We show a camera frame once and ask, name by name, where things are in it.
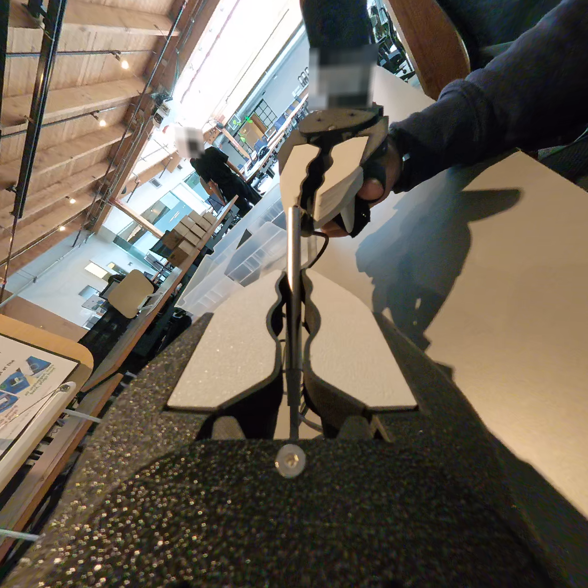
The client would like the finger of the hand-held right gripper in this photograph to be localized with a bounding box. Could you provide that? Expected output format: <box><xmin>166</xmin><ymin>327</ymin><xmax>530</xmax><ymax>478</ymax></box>
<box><xmin>314</xmin><ymin>135</ymin><xmax>368</xmax><ymax>222</ymax></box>
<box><xmin>279</xmin><ymin>142</ymin><xmax>323</xmax><ymax>217</ymax></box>

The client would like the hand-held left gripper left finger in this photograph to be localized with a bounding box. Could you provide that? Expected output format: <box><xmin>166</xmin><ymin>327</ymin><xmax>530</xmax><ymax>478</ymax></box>
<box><xmin>166</xmin><ymin>270</ymin><xmax>283</xmax><ymax>441</ymax></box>

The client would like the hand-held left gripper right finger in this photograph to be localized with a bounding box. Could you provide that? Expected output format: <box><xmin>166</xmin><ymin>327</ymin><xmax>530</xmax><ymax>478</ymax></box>
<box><xmin>303</xmin><ymin>269</ymin><xmax>419</xmax><ymax>441</ymax></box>

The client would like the white usb hub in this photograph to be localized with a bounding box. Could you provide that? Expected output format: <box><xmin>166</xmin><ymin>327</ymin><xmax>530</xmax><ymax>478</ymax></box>
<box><xmin>286</xmin><ymin>207</ymin><xmax>305</xmax><ymax>370</ymax></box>

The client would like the clear plastic bin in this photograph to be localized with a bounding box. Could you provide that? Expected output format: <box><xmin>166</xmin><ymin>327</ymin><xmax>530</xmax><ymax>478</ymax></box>
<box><xmin>177</xmin><ymin>184</ymin><xmax>297</xmax><ymax>319</ymax></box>

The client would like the person's right forearm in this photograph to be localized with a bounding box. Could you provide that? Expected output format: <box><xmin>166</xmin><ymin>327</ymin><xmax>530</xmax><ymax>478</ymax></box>
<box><xmin>390</xmin><ymin>0</ymin><xmax>588</xmax><ymax>194</ymax></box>

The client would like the person's right hand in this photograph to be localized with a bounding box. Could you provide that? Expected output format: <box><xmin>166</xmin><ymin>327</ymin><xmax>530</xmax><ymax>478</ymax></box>
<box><xmin>321</xmin><ymin>137</ymin><xmax>406</xmax><ymax>238</ymax></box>

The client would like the rounded beige board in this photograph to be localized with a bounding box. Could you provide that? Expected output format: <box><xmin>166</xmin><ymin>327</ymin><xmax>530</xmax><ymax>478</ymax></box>
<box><xmin>108</xmin><ymin>269</ymin><xmax>155</xmax><ymax>319</ymax></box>

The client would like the stack of cardboard boxes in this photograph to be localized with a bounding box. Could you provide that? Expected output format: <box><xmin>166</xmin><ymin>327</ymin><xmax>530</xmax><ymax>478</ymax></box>
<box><xmin>160</xmin><ymin>210</ymin><xmax>217</xmax><ymax>268</ymax></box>

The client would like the white document stand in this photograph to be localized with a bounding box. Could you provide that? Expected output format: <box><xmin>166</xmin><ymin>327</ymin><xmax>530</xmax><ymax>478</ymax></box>
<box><xmin>0</xmin><ymin>380</ymin><xmax>103</xmax><ymax>543</ymax></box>

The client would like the instruction sheet on stand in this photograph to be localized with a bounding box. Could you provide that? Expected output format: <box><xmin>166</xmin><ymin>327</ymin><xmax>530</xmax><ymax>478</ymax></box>
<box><xmin>0</xmin><ymin>315</ymin><xmax>94</xmax><ymax>490</ymax></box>

